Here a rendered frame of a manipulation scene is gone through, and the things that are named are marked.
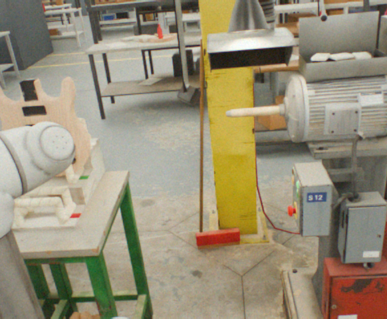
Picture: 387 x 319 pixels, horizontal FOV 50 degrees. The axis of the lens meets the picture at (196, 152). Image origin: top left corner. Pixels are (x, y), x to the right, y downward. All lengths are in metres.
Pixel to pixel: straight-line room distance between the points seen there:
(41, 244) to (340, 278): 1.14
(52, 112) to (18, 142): 0.84
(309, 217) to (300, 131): 0.31
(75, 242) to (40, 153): 0.79
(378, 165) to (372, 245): 0.31
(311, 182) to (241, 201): 1.47
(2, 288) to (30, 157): 0.26
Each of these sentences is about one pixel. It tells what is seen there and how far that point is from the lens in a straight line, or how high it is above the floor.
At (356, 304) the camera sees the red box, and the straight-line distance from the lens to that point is 1.89.
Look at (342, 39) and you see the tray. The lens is 1.65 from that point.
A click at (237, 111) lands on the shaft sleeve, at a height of 1.26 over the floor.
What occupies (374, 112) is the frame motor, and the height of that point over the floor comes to 1.26.
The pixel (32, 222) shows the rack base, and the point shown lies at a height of 0.94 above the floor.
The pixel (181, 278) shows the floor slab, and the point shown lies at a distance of 2.70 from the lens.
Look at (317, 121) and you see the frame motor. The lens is 1.51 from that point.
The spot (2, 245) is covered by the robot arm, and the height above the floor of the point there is 1.35.
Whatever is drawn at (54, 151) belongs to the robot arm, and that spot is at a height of 1.50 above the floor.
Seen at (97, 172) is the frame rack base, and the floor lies 0.98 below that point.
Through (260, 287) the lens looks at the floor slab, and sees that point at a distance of 2.60.
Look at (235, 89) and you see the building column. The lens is 2.47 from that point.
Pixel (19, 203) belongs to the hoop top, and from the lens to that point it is 1.66.
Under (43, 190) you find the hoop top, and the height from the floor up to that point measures 1.05.
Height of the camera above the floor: 1.80
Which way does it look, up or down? 25 degrees down
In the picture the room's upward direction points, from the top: 6 degrees counter-clockwise
